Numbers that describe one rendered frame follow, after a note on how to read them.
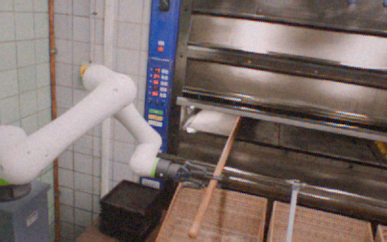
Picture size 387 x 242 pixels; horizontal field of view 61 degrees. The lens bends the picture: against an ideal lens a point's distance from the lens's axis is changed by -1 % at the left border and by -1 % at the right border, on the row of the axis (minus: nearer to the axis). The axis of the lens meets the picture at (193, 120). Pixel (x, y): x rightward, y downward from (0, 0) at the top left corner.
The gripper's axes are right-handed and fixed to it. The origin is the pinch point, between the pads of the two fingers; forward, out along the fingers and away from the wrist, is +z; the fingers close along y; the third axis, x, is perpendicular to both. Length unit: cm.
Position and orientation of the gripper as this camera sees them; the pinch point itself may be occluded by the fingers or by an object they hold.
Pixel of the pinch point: (213, 181)
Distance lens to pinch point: 150.4
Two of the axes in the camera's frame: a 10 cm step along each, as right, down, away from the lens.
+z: 9.6, 1.8, -2.0
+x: -2.5, 2.9, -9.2
